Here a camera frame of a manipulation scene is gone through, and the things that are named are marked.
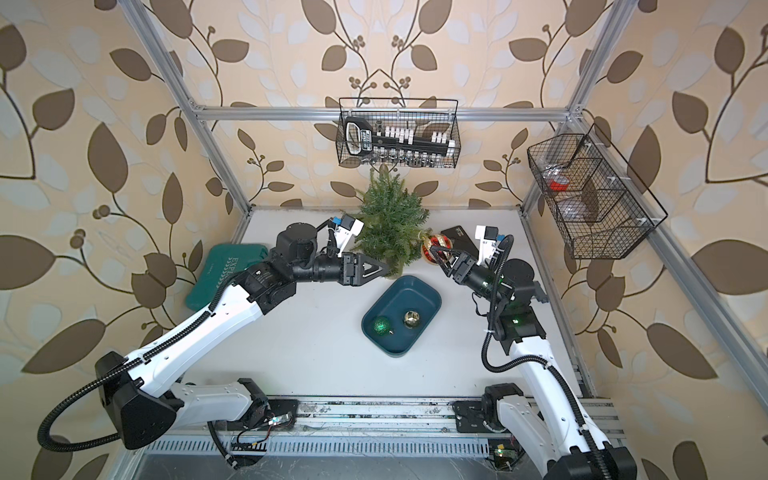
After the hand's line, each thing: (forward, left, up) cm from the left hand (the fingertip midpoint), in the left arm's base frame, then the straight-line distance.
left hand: (378, 264), depth 64 cm
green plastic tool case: (+20, +54, -29) cm, 65 cm away
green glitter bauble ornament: (-2, 0, -29) cm, 29 cm away
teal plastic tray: (+3, -6, -33) cm, 33 cm away
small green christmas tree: (+13, -3, -1) cm, 13 cm away
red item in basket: (+27, -49, -1) cm, 56 cm away
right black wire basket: (+19, -56, +1) cm, 59 cm away
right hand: (+5, -13, -2) cm, 14 cm away
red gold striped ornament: (+6, -13, +1) cm, 14 cm away
